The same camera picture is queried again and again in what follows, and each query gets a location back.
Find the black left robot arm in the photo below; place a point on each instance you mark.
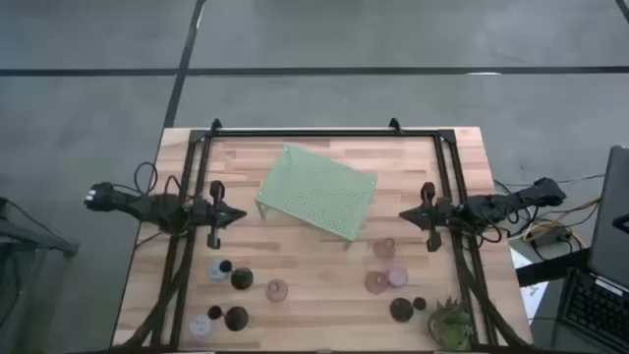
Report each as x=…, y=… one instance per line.
x=147, y=206

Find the grey metal cart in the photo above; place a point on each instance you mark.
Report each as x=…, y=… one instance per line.
x=29, y=236

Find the black keyboard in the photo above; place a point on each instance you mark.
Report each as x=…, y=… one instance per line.
x=597, y=307

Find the grey glass votive holder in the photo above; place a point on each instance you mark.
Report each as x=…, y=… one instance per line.
x=214, y=273

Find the pink glass candle holder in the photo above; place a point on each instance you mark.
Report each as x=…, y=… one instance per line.
x=276, y=290
x=376, y=282
x=383, y=248

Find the green perforated metal shelf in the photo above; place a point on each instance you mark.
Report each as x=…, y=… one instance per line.
x=314, y=192

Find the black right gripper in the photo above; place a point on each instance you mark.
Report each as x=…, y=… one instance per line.
x=444, y=212

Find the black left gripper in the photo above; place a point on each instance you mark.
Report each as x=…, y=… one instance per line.
x=214, y=216

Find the purple glass votive holder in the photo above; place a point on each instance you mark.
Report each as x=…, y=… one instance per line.
x=398, y=277

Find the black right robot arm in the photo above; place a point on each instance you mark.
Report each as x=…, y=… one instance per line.
x=516, y=201

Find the black flat bar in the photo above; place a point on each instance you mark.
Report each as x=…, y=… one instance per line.
x=550, y=268

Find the grey laptop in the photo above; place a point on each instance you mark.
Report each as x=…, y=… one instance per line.
x=609, y=216

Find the white paper sheet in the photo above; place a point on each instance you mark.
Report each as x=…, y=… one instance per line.
x=533, y=295

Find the potted green succulent plant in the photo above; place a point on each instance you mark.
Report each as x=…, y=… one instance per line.
x=449, y=324

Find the black aluminium frame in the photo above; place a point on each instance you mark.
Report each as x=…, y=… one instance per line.
x=319, y=133

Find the black metal candlestick holder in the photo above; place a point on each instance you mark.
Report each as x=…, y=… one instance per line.
x=236, y=318
x=242, y=278
x=401, y=310

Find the black power adapter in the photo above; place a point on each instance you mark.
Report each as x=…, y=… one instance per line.
x=550, y=238

